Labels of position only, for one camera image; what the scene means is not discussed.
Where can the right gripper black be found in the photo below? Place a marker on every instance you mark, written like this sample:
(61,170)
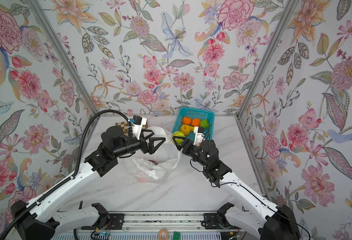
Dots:
(184,146)

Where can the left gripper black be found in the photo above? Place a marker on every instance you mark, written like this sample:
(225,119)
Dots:
(144,142)

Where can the yellow green pear fruit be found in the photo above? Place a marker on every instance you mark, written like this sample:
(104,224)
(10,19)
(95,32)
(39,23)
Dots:
(177,138)

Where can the yellow apple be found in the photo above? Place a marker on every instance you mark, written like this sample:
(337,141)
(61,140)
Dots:
(185,129)

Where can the white plastic bag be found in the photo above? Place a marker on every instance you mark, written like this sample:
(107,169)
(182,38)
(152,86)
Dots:
(167,156)

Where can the orange fruit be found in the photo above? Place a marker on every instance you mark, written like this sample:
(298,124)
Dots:
(196,122)
(186,121)

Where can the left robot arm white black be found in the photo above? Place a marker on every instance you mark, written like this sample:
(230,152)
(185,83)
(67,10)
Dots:
(95,166)

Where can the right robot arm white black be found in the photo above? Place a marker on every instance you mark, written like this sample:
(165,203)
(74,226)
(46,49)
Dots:
(255,214)

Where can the wooden chessboard box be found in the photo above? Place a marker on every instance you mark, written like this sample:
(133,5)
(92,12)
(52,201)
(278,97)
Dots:
(126,128)

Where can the teal plastic basket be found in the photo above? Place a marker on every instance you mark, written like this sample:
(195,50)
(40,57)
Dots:
(195,113)

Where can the tape roll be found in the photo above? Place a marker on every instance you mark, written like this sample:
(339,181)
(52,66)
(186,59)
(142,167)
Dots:
(163,234)

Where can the green circuit board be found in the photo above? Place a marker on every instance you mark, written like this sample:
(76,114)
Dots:
(176,236)

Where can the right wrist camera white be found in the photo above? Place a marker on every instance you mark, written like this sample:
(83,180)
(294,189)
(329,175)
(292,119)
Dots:
(199,135)

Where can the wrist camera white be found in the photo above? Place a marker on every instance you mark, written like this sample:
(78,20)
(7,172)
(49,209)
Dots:
(199,135)
(135,126)

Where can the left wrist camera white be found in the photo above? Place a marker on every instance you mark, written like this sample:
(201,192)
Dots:
(135,126)

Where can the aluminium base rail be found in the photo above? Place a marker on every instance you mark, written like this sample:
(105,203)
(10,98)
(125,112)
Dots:
(164,222)

